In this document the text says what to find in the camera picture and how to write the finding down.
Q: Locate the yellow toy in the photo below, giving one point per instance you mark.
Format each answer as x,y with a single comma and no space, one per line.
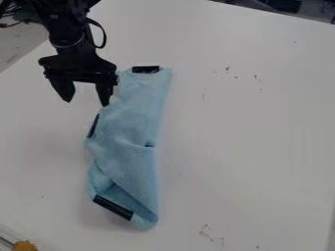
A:
23,246

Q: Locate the light blue cloth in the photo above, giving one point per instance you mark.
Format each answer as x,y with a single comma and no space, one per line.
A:
126,143

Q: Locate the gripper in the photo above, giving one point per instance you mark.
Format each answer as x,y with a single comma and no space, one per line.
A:
77,62

